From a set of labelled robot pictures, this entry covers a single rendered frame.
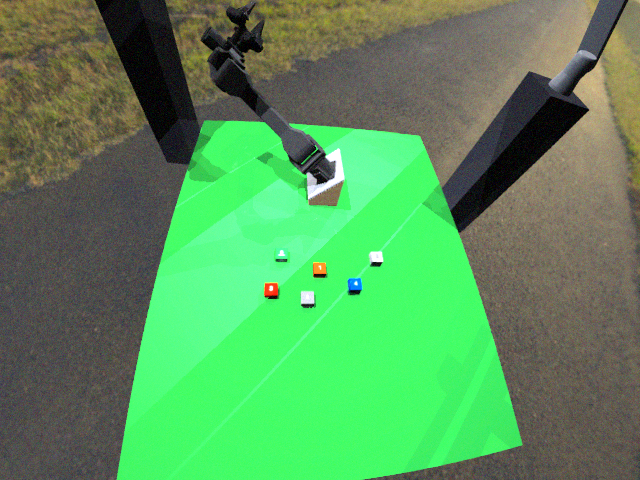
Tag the blue block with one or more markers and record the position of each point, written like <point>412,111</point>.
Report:
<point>355,285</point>

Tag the red block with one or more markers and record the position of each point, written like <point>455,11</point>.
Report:
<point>271,290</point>

